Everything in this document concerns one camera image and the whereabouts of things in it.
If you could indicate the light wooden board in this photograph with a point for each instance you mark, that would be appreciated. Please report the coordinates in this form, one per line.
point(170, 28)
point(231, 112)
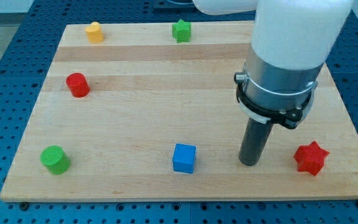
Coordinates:
point(147, 93)

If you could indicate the red cylinder block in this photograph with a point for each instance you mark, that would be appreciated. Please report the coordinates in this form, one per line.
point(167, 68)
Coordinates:
point(77, 85)

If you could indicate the blue cube block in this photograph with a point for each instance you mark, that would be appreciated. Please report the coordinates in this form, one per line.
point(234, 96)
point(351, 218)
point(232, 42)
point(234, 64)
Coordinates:
point(184, 158)

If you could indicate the green cylinder block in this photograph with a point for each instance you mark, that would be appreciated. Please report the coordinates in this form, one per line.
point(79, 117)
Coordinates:
point(54, 159)

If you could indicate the green star block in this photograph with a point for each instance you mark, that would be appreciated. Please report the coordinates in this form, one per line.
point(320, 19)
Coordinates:
point(181, 31)

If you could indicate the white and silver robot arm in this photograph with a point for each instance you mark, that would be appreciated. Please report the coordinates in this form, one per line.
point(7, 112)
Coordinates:
point(290, 42)

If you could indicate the yellow heart block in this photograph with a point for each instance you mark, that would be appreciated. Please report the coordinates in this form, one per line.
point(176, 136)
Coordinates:
point(94, 33)

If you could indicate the red star block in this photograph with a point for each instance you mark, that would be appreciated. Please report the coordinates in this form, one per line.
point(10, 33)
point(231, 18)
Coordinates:
point(310, 158)

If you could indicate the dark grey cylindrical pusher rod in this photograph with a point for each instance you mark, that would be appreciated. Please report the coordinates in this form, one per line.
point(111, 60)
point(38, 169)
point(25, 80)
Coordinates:
point(254, 141)

